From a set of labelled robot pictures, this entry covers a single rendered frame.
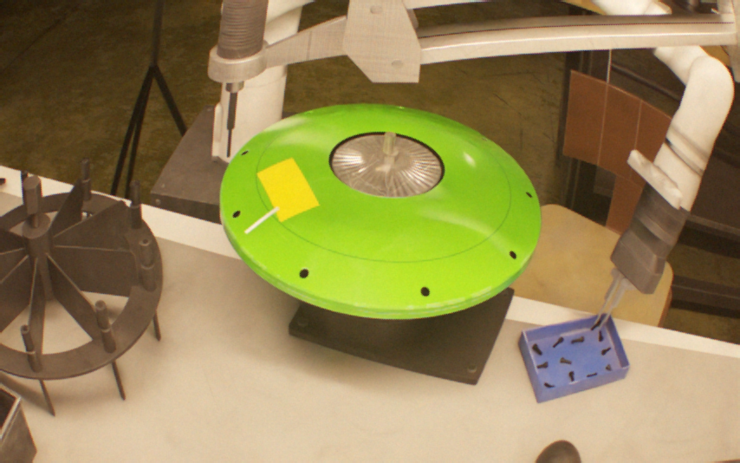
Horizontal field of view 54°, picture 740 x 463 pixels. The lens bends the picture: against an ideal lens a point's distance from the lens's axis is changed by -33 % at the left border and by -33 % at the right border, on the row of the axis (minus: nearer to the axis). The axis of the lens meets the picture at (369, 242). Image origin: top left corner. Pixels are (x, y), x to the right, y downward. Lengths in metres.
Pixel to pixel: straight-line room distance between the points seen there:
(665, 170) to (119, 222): 0.62
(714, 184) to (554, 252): 1.26
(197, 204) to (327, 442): 0.49
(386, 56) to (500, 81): 2.73
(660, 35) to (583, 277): 0.98
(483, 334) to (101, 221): 0.44
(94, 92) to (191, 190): 2.12
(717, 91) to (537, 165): 2.10
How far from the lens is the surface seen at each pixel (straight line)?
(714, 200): 2.70
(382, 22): 0.68
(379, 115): 1.04
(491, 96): 3.30
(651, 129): 1.70
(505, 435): 0.96
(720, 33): 0.74
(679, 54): 1.00
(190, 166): 1.38
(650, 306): 1.62
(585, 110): 1.71
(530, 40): 0.70
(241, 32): 0.70
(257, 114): 1.30
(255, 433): 0.93
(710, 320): 2.67
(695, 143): 0.97
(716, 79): 0.95
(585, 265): 1.66
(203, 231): 1.16
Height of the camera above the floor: 1.64
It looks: 39 degrees down
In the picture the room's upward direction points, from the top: 6 degrees clockwise
